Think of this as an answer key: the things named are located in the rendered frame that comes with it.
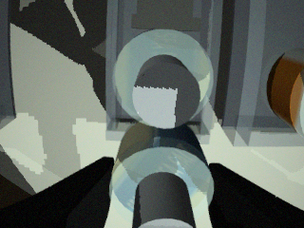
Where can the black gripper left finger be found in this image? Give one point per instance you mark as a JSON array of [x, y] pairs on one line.
[[81, 200]]

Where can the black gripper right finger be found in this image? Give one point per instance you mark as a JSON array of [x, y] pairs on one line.
[[239, 203]]

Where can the tan wooden block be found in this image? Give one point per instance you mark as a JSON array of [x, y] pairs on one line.
[[9, 192]]

